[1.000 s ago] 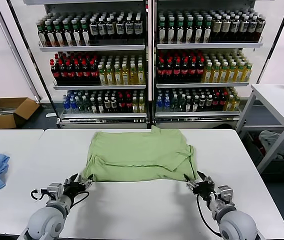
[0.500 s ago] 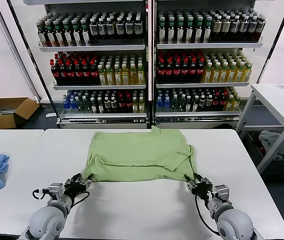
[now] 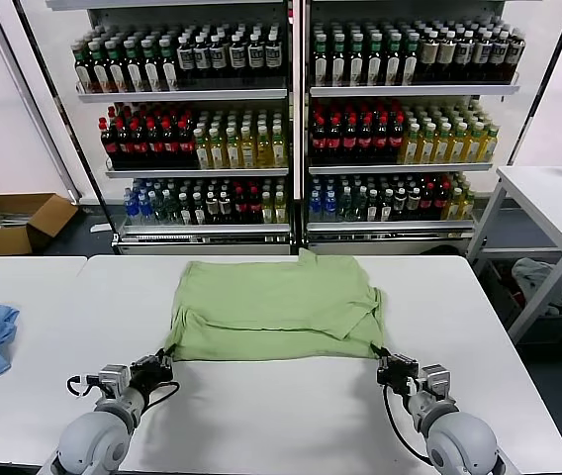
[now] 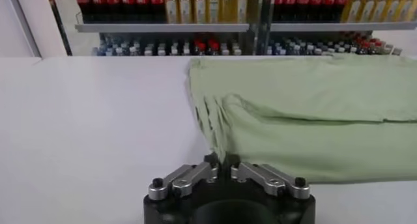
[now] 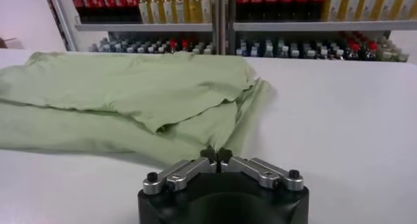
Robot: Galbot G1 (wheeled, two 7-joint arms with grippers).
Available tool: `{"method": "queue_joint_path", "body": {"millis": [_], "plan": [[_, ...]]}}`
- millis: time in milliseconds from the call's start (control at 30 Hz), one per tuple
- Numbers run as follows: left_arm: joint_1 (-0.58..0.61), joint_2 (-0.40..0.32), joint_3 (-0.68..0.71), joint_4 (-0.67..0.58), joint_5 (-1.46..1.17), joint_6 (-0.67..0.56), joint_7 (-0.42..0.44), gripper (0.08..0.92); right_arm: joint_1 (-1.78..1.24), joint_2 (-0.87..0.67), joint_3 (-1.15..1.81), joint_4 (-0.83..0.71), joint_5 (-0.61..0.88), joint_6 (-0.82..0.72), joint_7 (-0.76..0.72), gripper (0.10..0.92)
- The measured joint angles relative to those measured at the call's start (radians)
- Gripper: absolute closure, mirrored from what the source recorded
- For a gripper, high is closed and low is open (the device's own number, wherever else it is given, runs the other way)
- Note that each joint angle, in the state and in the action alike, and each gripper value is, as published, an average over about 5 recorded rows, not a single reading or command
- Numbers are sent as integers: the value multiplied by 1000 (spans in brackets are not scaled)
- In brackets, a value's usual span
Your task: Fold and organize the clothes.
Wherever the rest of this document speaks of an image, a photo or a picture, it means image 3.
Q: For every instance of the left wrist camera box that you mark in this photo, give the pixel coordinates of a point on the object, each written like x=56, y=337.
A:
x=113, y=377

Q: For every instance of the red cap cola bottle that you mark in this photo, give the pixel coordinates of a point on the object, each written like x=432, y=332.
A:
x=187, y=146
x=172, y=146
x=156, y=146
x=382, y=143
x=124, y=146
x=109, y=146
x=350, y=143
x=335, y=143
x=366, y=143
x=141, y=146
x=398, y=142
x=319, y=143

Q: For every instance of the white side table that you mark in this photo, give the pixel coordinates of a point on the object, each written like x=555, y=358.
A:
x=548, y=198

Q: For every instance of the grey label dark bottle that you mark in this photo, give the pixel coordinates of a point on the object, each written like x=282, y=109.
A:
x=516, y=53
x=447, y=57
x=499, y=54
x=429, y=57
x=483, y=55
x=465, y=55

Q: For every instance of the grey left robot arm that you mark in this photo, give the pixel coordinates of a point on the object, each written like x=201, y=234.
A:
x=93, y=440

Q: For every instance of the small yellow juice bottle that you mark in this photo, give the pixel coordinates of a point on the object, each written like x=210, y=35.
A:
x=454, y=207
x=467, y=207
x=267, y=211
x=280, y=211

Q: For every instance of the dark storage bin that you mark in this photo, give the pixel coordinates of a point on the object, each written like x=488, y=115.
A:
x=558, y=327

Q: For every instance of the black rounded floor object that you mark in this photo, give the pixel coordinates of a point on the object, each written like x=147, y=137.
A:
x=441, y=250

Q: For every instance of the small white floor strip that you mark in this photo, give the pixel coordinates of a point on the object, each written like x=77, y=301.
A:
x=100, y=228

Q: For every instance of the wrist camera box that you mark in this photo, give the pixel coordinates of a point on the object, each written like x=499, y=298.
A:
x=113, y=377
x=437, y=380

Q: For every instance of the crumpled grey cloth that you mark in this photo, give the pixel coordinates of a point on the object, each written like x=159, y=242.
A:
x=533, y=282

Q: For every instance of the small red cap bottle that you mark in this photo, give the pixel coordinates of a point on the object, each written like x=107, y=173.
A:
x=240, y=210
x=427, y=205
x=254, y=210
x=440, y=204

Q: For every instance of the small blue drink bottle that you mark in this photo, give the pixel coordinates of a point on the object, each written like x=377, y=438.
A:
x=132, y=210
x=315, y=209
x=145, y=210
x=330, y=209

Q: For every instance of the white label dark bottle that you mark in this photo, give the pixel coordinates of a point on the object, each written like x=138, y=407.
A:
x=186, y=59
x=256, y=57
x=238, y=57
x=219, y=58
x=203, y=59
x=274, y=56

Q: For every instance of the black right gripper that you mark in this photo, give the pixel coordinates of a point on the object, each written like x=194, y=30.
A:
x=397, y=373

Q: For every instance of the small white label bottle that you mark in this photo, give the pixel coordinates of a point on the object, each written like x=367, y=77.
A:
x=386, y=208
x=198, y=212
x=184, y=212
x=400, y=206
x=413, y=206
x=212, y=211
x=225, y=211

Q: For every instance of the black framed glass door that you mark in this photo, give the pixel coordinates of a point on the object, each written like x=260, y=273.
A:
x=33, y=74
x=547, y=79

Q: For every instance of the green cap tea bottle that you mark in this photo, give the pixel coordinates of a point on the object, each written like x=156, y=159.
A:
x=134, y=69
x=375, y=64
x=169, y=68
x=321, y=64
x=339, y=64
x=356, y=64
x=152, y=69
x=411, y=62
x=393, y=63
x=117, y=69
x=84, y=69
x=100, y=69

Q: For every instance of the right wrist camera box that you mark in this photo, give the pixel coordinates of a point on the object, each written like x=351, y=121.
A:
x=437, y=380

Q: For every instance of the white beverage shelf unit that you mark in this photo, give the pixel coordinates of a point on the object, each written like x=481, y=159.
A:
x=187, y=95
x=409, y=91

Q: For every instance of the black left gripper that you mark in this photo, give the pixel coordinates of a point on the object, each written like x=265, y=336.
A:
x=151, y=375

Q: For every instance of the light green polo shirt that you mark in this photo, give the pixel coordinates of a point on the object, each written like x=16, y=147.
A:
x=271, y=302

